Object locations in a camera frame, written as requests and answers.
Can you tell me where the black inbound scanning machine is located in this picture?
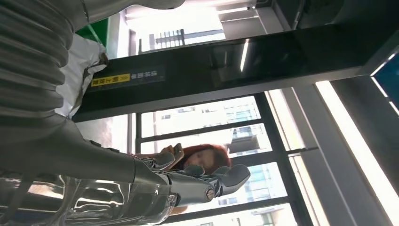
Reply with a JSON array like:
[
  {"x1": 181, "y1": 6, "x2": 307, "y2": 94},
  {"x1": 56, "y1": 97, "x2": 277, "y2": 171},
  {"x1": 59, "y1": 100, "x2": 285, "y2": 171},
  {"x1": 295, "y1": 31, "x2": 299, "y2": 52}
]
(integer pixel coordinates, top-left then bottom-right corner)
[{"x1": 72, "y1": 18, "x2": 399, "y2": 123}]

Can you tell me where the person's phone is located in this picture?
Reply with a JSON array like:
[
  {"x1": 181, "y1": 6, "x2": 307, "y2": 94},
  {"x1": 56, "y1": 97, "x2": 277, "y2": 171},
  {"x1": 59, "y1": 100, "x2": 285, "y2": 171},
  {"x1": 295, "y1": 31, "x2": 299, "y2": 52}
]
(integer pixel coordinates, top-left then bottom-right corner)
[{"x1": 172, "y1": 143, "x2": 184, "y2": 163}]

